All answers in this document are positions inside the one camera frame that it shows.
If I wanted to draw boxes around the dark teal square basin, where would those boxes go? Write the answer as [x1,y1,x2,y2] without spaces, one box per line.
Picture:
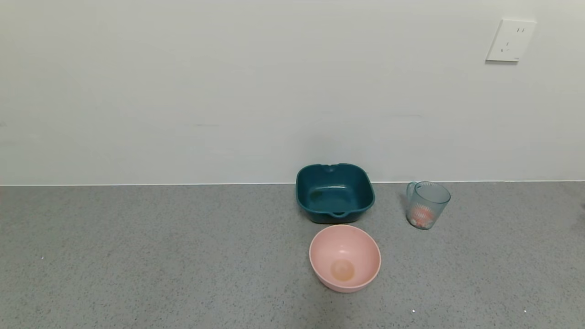
[296,163,376,224]

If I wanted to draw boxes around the translucent blue ribbed cup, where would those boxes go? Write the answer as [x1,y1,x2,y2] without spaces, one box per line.
[406,181,452,230]

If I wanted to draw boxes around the red and white candy pieces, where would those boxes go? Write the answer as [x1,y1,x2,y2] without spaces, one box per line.
[410,206,435,228]

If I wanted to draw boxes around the pink round bowl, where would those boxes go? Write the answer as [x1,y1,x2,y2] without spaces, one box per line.
[309,224,382,293]

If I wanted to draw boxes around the white wall socket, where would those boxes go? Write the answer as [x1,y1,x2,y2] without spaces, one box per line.
[485,18,537,63]

